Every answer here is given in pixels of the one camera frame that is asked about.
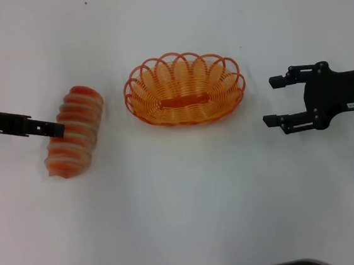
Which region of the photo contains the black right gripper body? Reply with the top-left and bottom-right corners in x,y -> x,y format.
300,57 -> 354,132

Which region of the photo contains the orange woven plastic basket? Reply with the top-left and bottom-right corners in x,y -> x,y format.
120,45 -> 249,133

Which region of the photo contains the orange striped shrimp tail toy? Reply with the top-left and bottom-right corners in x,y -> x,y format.
35,82 -> 111,182

